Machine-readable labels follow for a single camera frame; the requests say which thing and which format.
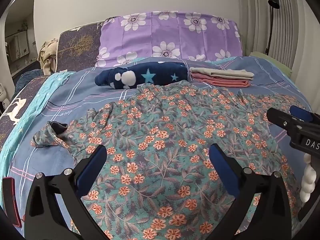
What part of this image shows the green pillow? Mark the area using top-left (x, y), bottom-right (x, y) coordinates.
top-left (250, 51), bottom-right (293, 78)

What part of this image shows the grey folded cloth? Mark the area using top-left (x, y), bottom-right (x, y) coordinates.
top-left (189, 67), bottom-right (255, 79)

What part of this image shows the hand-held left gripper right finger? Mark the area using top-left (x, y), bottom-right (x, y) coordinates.
top-left (209, 144), bottom-right (299, 240)

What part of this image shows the white figurine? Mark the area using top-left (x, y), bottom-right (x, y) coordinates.
top-left (0, 82), bottom-right (7, 110)

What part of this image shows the navy star print cloth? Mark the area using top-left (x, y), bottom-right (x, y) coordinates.
top-left (94, 61), bottom-right (189, 90)

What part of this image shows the person's right hand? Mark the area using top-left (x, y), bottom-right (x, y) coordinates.
top-left (300, 152), bottom-right (316, 203)

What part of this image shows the teal floral garment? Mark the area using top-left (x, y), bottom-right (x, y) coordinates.
top-left (30, 80), bottom-right (312, 240)

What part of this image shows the dark tree print cushion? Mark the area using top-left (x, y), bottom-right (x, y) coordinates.
top-left (56, 20), bottom-right (105, 72)

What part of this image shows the teal blanket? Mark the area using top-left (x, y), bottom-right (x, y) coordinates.
top-left (0, 71), bottom-right (75, 175)

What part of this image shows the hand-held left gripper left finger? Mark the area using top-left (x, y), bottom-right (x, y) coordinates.
top-left (24, 144), bottom-right (108, 240)

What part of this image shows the dark deer print quilt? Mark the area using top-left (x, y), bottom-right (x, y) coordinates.
top-left (0, 76), bottom-right (50, 150)

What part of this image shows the beige clothes pile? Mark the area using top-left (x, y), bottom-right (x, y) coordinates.
top-left (37, 39), bottom-right (59, 74)

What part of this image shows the pink folded cloth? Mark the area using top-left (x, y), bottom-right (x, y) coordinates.
top-left (191, 74), bottom-right (250, 88)

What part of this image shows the blue plaid bed sheet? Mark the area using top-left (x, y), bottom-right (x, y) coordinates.
top-left (0, 55), bottom-right (320, 240)

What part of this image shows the purple floral pillow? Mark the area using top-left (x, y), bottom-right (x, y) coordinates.
top-left (94, 11), bottom-right (243, 67)

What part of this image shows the red edged black device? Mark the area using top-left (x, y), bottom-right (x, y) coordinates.
top-left (2, 177), bottom-right (21, 228)

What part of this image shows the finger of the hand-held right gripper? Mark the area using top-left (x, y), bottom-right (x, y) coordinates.
top-left (267, 108), bottom-right (310, 135)
top-left (290, 106), bottom-right (320, 124)

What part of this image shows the dark blue knit blanket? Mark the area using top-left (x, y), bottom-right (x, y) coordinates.
top-left (15, 69), bottom-right (45, 93)

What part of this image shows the white pleated curtain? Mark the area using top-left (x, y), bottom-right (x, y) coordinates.
top-left (240, 0), bottom-right (310, 68)

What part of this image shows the black floor lamp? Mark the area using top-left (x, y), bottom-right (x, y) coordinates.
top-left (264, 0), bottom-right (280, 55)

